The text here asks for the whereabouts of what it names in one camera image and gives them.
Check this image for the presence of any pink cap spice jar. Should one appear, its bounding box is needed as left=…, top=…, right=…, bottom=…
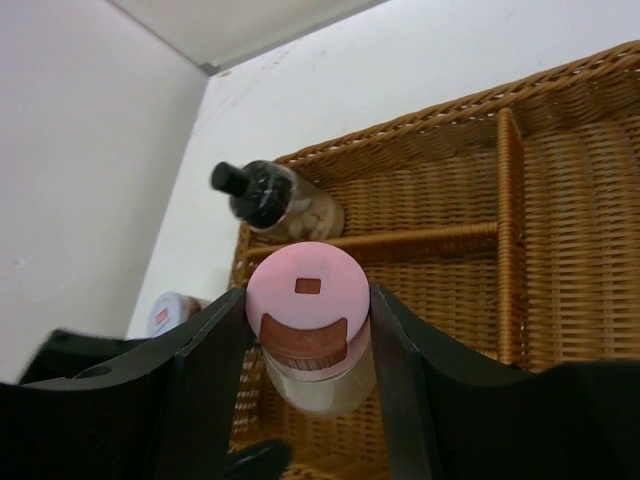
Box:
left=245, top=242, right=376, bottom=417

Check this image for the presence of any brown wicker divided tray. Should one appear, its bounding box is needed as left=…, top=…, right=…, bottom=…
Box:
left=230, top=41, right=639, bottom=479

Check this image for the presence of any white lid spice jar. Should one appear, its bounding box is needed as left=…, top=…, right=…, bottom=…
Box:
left=146, top=292, right=211, bottom=338

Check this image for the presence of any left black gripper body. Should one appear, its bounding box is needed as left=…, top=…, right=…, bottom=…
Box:
left=223, top=439, right=293, bottom=480

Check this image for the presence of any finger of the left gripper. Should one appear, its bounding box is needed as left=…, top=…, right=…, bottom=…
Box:
left=18, top=329, right=170, bottom=385

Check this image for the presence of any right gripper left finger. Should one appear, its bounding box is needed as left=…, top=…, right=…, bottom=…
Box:
left=1, top=288, right=248, bottom=479

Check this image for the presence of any black cap spice bottle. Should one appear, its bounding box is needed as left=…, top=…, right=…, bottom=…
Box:
left=210, top=160, right=345, bottom=243

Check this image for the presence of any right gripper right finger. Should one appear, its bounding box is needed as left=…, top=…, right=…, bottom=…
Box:
left=371, top=285, right=639, bottom=479

